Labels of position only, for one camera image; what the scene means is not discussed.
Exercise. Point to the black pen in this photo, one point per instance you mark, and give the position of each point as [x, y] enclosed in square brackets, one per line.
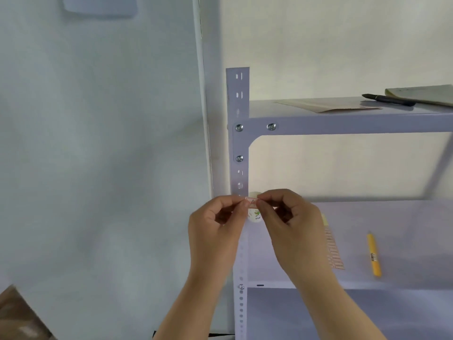
[389, 99]

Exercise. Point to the person's left thumb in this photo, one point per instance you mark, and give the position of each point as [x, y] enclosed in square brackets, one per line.
[240, 215]

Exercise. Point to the person's right forearm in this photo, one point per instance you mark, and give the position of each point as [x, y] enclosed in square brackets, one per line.
[336, 311]

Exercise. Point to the pale paper notepad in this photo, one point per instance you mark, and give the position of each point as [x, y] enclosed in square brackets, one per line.
[424, 93]

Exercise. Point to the beige paper envelope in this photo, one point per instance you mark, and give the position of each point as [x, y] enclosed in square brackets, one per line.
[329, 104]

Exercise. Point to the yellow utility knife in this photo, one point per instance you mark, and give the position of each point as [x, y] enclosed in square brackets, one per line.
[374, 254]

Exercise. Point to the white wall box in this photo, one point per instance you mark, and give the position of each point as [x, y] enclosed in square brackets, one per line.
[101, 5]

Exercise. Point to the person's right hand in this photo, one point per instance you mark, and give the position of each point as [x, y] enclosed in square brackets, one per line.
[297, 244]

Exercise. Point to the grey metal shelf rack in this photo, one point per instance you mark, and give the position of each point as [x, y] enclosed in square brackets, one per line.
[339, 120]

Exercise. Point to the sheet of label stickers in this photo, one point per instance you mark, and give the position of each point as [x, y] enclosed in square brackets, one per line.
[334, 249]

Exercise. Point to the white vertical wall conduit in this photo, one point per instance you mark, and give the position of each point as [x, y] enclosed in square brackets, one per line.
[203, 102]

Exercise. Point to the person's right thumb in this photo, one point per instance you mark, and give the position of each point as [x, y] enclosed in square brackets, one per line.
[266, 216]

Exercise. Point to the person's left hand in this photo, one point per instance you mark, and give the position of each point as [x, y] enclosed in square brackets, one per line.
[212, 244]

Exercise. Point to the person's left forearm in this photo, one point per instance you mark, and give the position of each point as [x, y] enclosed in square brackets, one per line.
[191, 311]

